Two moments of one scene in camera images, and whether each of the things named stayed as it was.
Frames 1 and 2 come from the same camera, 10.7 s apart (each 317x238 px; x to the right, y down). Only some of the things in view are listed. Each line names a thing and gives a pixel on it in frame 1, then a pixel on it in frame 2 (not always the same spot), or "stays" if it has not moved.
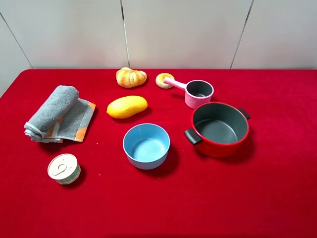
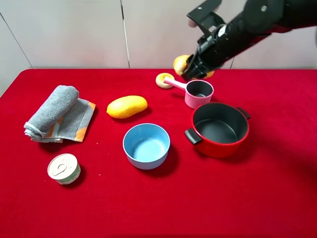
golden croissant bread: (127, 78) to (180, 64)
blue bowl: (146, 145) stays
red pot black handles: (219, 129) stays
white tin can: (65, 168) stays
